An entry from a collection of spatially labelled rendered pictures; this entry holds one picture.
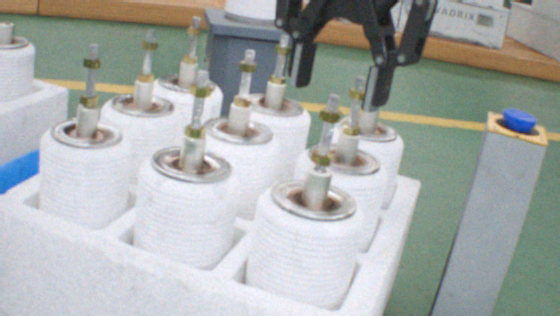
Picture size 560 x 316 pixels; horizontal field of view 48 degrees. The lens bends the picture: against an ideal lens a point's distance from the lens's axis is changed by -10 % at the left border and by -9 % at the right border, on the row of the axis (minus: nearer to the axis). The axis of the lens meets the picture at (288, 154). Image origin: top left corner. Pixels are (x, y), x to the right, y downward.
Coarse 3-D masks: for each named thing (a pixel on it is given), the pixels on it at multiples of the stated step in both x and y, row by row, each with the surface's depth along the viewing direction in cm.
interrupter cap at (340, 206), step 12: (288, 180) 62; (300, 180) 63; (276, 192) 60; (288, 192) 60; (300, 192) 61; (336, 192) 62; (276, 204) 58; (288, 204) 58; (300, 204) 59; (336, 204) 60; (348, 204) 60; (300, 216) 56; (312, 216) 56; (324, 216) 56; (336, 216) 57; (348, 216) 58
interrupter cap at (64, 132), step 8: (64, 120) 66; (72, 120) 67; (56, 128) 65; (64, 128) 65; (72, 128) 66; (104, 128) 67; (112, 128) 67; (56, 136) 62; (64, 136) 63; (72, 136) 64; (104, 136) 65; (112, 136) 65; (120, 136) 65; (64, 144) 62; (72, 144) 61; (80, 144) 62; (88, 144) 62; (96, 144) 62; (104, 144) 63; (112, 144) 63
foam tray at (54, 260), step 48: (0, 240) 63; (48, 240) 61; (96, 240) 60; (240, 240) 66; (384, 240) 71; (0, 288) 65; (48, 288) 63; (96, 288) 61; (144, 288) 59; (192, 288) 57; (240, 288) 58; (384, 288) 69
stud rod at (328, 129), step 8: (328, 96) 56; (336, 96) 56; (328, 104) 56; (336, 104) 56; (336, 112) 57; (328, 128) 57; (328, 136) 57; (320, 144) 58; (328, 144) 57; (320, 152) 58; (328, 152) 58; (320, 168) 58
